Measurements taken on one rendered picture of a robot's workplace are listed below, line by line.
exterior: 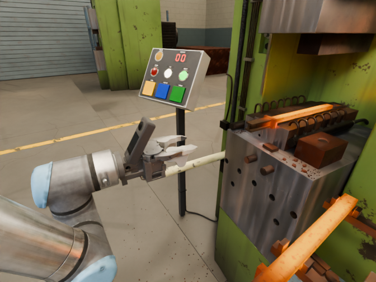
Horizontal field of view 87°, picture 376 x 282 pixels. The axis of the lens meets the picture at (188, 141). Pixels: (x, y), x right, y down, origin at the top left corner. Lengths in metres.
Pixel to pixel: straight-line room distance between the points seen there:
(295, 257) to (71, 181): 0.45
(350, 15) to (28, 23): 8.13
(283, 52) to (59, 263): 0.98
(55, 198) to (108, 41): 5.00
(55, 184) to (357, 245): 0.92
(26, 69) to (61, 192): 8.02
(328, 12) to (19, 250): 0.79
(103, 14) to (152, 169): 4.99
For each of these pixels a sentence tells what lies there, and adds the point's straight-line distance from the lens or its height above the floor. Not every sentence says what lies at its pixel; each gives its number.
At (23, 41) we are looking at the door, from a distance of 8.38.
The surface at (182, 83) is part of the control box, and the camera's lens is 1.01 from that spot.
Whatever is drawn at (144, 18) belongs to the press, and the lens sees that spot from 5.45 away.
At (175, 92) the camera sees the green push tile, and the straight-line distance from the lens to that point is 1.00.
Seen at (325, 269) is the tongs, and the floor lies 0.66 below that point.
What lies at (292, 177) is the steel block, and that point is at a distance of 0.69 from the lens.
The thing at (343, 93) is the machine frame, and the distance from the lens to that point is 1.17.
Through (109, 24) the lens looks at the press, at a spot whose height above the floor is 1.46.
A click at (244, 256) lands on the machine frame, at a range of 1.12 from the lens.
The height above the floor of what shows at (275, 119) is 1.01.
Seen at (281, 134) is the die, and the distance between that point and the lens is 0.75.
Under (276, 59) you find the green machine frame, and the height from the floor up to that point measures 1.17.
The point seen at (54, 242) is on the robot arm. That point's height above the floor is 0.98.
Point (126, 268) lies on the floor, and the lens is 1.50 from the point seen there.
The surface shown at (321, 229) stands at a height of 0.93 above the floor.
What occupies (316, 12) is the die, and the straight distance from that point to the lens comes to 0.68.
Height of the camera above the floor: 1.27
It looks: 28 degrees down
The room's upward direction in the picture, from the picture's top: straight up
